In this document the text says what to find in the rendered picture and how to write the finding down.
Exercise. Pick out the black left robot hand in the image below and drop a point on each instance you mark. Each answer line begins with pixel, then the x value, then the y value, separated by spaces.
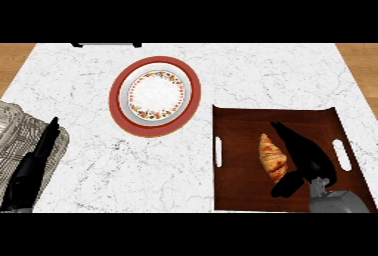
pixel 29 166

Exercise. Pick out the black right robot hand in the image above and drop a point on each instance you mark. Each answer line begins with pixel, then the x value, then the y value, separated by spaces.
pixel 304 151

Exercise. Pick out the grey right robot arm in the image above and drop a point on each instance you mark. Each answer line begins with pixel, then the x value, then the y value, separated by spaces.
pixel 334 199

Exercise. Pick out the golden brown croissant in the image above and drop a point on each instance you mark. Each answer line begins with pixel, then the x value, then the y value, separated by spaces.
pixel 273 160

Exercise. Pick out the dark brown wooden tray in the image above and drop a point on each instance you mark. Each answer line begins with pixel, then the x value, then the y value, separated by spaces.
pixel 245 166

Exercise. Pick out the white plate with floral rim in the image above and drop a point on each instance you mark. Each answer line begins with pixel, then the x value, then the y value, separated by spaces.
pixel 155 97

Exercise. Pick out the red oval placemat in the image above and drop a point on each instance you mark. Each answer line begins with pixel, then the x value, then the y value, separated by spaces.
pixel 189 83

